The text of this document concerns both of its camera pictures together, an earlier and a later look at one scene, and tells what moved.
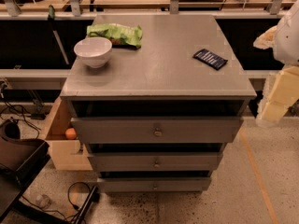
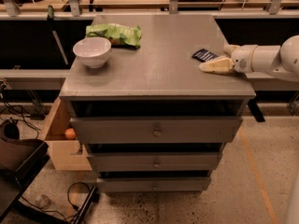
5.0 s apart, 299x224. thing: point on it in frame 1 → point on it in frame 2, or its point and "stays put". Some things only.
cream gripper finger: [266, 39] → [230, 49]
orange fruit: [70, 133] stays put
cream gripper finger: [285, 94] → [220, 64]
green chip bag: [121, 35] stays put
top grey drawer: [159, 130] stays put
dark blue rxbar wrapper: [209, 59] stays put
